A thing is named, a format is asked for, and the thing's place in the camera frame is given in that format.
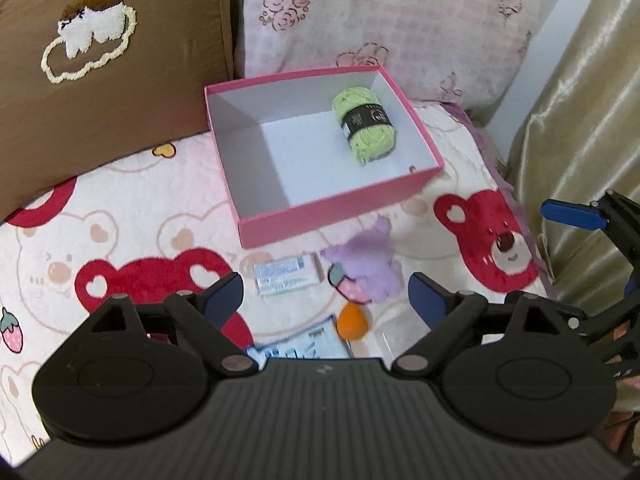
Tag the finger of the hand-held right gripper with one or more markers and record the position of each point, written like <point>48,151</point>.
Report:
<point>570,214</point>
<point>612,320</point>

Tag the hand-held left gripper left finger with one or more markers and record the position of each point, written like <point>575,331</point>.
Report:
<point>226,296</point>

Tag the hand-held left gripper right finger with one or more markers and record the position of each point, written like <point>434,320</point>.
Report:
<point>425,296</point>

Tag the purple plush toy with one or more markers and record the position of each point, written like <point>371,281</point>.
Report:
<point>370,260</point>

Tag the blue and white plastic packet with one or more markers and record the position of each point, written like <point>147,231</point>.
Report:
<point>310,344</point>

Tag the pink cardboard box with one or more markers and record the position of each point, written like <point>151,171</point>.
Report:
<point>310,160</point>

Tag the white wet wipes packet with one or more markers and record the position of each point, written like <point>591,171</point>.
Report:
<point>286,275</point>

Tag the orange makeup sponge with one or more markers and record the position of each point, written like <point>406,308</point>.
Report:
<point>351,324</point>

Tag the bear printed blanket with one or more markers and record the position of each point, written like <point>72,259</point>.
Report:
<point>150,210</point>

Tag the gold satin curtain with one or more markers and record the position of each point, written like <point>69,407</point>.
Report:
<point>585,100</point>

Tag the green yarn ball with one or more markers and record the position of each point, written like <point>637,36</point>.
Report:
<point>364,127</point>

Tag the brown embroidered pillow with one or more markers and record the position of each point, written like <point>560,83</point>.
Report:
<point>100,110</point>

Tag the pink floral pillow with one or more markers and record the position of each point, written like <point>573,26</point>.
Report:
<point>380,15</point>

